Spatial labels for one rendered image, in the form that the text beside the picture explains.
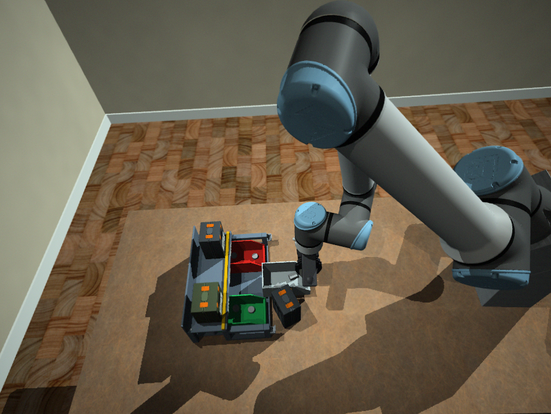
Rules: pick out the olive green case with orange latches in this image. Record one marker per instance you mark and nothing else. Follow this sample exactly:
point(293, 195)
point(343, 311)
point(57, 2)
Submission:
point(207, 302)

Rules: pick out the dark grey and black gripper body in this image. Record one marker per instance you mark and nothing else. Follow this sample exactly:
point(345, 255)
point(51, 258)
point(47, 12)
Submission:
point(299, 261)

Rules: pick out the green open bin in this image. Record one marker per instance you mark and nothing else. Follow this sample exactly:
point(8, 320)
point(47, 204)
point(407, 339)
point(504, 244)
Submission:
point(244, 302)

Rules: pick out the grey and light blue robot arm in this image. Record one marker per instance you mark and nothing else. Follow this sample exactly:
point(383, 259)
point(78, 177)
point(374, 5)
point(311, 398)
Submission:
point(328, 98)

